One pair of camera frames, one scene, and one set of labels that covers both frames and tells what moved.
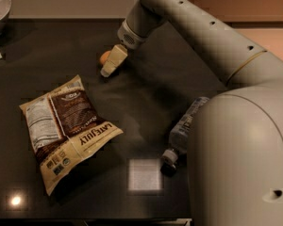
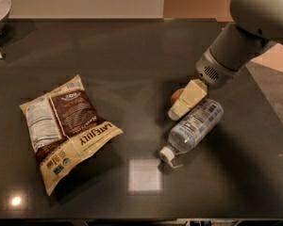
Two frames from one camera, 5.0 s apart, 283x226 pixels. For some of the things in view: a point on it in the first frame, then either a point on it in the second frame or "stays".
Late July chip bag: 62,126 stays
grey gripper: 128,37 -> 211,71
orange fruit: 105,56 -> 175,95
